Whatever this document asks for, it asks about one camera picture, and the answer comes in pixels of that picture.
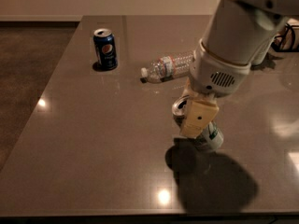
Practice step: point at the blue pepsi can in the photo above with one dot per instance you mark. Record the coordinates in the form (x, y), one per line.
(105, 48)

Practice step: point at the green white 7up can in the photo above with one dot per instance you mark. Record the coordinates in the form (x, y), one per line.
(210, 139)

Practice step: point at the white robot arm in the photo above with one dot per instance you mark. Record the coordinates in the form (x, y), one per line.
(237, 37)

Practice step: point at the clear plastic water bottle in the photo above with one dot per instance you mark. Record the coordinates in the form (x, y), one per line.
(168, 67)

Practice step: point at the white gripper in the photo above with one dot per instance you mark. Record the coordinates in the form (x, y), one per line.
(215, 75)

